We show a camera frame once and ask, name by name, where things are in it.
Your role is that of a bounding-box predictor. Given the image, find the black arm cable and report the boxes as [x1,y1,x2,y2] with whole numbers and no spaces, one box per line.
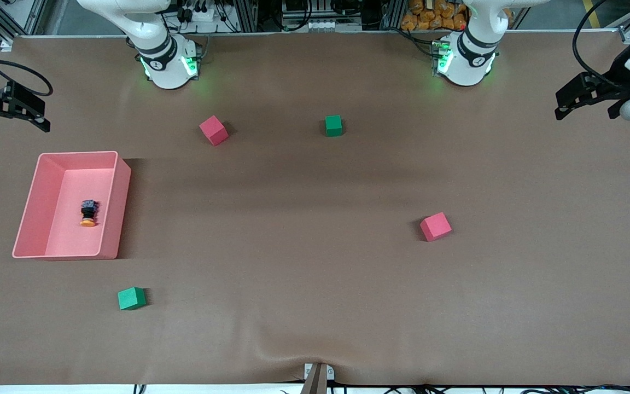
[0,58,54,97]
[572,0,630,89]

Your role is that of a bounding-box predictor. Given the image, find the white connector strip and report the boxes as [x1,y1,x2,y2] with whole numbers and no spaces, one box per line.
[308,20,364,32]

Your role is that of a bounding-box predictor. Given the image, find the brown camera stand bar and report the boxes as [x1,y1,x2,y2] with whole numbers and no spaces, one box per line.
[301,364,328,394]

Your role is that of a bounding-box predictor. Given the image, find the red foam cube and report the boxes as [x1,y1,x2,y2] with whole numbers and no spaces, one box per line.
[419,212,452,242]
[199,115,230,147]

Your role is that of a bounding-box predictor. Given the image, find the grey metal bracket plate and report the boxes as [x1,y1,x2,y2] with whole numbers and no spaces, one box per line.
[304,362,335,381]

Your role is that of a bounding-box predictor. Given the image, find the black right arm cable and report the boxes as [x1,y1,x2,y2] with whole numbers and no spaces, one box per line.
[0,58,54,97]

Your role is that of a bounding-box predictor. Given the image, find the pink plastic bin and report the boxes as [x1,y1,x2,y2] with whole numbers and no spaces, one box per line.
[12,151,132,260]

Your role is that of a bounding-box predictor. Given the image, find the white power strip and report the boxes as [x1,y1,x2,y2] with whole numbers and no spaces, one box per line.
[181,4,218,24]

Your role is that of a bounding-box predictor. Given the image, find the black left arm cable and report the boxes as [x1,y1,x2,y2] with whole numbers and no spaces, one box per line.
[572,0,630,89]

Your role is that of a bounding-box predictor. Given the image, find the brown table mat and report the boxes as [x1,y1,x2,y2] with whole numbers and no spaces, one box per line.
[0,30,630,386]

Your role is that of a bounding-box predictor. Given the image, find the orange capped black button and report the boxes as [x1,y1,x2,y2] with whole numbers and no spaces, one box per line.
[80,200,99,228]

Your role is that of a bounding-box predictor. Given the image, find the bag of orange items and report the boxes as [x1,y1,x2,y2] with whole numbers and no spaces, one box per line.
[401,0,469,31]

